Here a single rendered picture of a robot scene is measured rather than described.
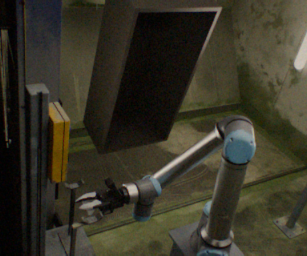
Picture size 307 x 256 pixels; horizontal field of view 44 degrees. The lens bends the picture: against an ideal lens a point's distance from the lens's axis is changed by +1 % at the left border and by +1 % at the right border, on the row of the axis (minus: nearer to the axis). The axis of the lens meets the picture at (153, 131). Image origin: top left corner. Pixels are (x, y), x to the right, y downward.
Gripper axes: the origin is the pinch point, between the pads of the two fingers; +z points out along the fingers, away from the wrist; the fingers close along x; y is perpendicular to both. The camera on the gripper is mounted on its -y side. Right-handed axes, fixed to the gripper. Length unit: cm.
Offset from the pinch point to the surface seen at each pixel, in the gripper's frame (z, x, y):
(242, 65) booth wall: -276, 191, 52
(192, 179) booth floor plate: -147, 89, 105
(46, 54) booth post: 0, 47, -43
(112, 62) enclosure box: -56, 95, -13
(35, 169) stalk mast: 18.7, -3.5, -25.4
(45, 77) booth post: 0, 47, -33
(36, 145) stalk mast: 18.3, -3.4, -35.6
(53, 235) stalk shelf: 6.0, 12.4, 30.4
